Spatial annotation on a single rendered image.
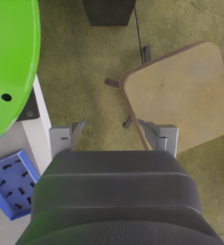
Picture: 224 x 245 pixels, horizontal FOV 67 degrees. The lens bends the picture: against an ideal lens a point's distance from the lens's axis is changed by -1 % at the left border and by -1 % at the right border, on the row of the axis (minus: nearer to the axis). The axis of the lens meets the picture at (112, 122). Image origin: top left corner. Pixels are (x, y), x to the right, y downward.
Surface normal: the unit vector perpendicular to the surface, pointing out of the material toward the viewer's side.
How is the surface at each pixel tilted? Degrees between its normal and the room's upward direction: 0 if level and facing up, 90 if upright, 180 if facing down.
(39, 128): 0
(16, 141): 0
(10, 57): 24
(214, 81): 0
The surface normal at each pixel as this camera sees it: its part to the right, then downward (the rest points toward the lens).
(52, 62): 0.02, 0.25
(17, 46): 0.42, 0.30
